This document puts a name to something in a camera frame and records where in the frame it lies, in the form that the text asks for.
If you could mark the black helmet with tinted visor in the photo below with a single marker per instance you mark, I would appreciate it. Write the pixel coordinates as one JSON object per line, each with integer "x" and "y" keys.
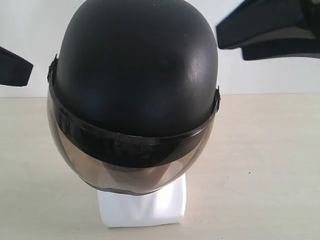
{"x": 132, "y": 94}

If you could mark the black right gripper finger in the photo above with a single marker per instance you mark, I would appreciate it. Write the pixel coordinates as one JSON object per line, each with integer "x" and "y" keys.
{"x": 282, "y": 48}
{"x": 256, "y": 21}

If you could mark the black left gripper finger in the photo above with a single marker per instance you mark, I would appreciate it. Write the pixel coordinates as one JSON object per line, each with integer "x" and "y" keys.
{"x": 14, "y": 70}

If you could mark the white mannequin head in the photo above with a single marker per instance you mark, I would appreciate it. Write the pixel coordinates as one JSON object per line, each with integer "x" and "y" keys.
{"x": 162, "y": 207}

